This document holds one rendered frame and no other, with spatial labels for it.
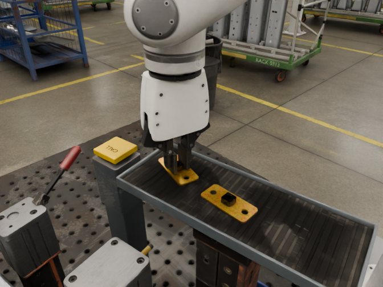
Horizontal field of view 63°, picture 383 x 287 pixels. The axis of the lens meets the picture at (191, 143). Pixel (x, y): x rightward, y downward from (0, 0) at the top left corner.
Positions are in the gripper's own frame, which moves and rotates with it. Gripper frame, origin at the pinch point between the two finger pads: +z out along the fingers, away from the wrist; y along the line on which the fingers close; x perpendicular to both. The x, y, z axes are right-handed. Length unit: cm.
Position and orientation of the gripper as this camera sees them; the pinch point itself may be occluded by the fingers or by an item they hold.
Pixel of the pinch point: (177, 158)
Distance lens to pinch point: 52.5
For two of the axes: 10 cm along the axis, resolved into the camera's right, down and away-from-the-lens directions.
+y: -8.6, 2.7, -4.3
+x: 5.1, 4.6, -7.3
